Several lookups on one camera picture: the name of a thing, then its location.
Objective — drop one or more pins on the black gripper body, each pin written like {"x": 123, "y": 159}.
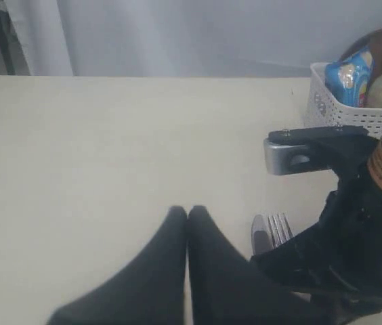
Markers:
{"x": 338, "y": 260}

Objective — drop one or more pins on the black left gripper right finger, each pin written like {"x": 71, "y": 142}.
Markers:
{"x": 227, "y": 289}

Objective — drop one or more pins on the black metal stand pole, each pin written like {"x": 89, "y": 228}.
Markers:
{"x": 4, "y": 48}

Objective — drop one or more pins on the blue chips bag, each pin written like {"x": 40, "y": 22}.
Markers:
{"x": 348, "y": 80}

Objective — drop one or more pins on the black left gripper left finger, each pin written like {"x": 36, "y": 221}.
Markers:
{"x": 149, "y": 290}

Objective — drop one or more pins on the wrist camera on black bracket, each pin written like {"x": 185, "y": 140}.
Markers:
{"x": 340, "y": 149}

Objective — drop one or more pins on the white perforated plastic basket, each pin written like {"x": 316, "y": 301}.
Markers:
{"x": 324, "y": 110}

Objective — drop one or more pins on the silver fork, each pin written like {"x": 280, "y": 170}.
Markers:
{"x": 279, "y": 229}

